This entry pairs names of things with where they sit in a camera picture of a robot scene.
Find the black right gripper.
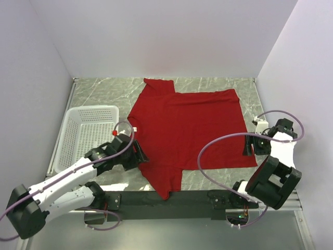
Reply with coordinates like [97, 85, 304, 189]
[242, 132, 272, 156]

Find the red t shirt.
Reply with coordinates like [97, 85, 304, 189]
[128, 79, 257, 199]

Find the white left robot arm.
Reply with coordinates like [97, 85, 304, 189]
[4, 134, 149, 239]

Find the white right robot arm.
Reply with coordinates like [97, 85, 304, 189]
[228, 118, 302, 210]

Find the white plastic basket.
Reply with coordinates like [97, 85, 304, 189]
[53, 105, 119, 173]

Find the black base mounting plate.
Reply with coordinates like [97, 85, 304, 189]
[100, 190, 235, 222]

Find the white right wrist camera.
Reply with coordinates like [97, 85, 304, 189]
[252, 116, 269, 134]

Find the aluminium frame rail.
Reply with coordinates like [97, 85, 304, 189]
[15, 161, 313, 250]

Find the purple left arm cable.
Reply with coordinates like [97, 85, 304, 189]
[0, 121, 135, 240]

